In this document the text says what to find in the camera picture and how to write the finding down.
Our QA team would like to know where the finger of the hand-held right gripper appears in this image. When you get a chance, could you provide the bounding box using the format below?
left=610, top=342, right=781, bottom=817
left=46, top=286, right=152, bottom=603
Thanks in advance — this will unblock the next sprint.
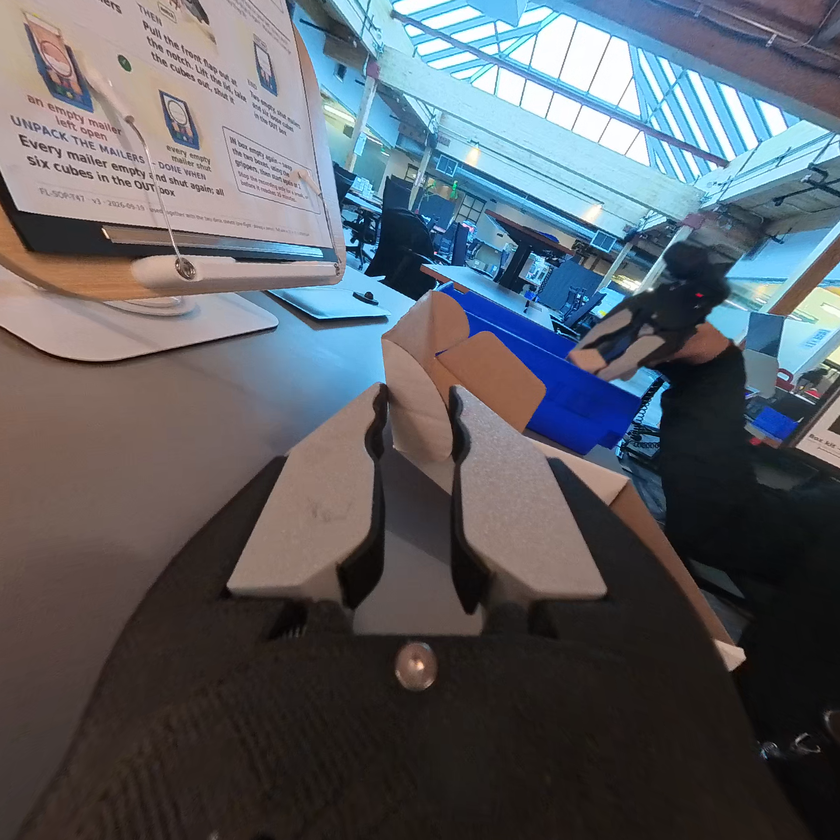
left=598, top=338, right=685, bottom=383
left=567, top=305, right=651, bottom=373

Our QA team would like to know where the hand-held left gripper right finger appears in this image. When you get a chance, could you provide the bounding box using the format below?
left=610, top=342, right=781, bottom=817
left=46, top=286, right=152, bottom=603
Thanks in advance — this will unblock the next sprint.
left=448, top=385, right=608, bottom=616

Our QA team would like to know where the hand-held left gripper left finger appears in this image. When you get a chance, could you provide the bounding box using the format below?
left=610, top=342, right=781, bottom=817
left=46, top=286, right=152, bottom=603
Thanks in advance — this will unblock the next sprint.
left=227, top=382, right=389, bottom=610

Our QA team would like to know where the blue plastic bin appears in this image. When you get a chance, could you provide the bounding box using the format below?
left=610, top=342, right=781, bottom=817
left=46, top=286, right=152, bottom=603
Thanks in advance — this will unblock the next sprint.
left=438, top=285, right=643, bottom=455

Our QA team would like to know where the white cardboard mailer box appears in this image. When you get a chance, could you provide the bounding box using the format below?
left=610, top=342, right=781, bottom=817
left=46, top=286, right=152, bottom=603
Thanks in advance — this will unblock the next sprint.
left=381, top=289, right=747, bottom=672

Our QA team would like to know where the person's right forearm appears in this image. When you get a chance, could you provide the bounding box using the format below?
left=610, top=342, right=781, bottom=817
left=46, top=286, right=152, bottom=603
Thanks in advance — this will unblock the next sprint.
left=656, top=341, right=757, bottom=565

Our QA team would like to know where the person's right hand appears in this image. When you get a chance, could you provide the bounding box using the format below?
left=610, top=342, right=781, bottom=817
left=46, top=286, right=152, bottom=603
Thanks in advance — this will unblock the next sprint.
left=682, top=322, right=736, bottom=363

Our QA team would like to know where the tall wooden standing desk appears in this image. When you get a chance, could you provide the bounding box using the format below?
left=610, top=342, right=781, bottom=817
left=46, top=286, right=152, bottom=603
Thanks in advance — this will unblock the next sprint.
left=484, top=210, right=575, bottom=293

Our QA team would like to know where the row of blue bins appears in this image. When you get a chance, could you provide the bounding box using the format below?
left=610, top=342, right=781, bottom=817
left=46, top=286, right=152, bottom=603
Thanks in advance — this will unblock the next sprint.
left=748, top=403, right=798, bottom=441

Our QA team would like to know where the framed marker sign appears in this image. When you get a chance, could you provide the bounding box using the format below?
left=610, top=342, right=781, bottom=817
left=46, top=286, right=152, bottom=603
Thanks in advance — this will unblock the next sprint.
left=794, top=387, right=840, bottom=470

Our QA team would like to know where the grey flat pouch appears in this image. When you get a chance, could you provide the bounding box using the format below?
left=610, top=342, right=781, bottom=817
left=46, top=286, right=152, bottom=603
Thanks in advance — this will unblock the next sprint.
left=269, top=285, right=391, bottom=321

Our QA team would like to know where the instruction sheet on stand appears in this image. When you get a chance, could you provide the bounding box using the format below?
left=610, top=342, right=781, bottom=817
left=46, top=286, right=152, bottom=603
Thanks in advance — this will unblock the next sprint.
left=0, top=0, right=347, bottom=362

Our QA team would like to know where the printed instruction sheet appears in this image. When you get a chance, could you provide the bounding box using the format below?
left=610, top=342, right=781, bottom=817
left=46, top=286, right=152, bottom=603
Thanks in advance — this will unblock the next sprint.
left=0, top=0, right=336, bottom=249

